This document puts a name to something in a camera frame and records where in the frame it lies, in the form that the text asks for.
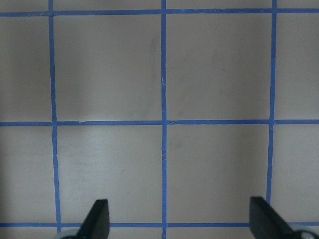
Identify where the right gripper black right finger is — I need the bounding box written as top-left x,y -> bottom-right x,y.
249,196 -> 295,239

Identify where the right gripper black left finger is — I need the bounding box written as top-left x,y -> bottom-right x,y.
77,199 -> 110,239

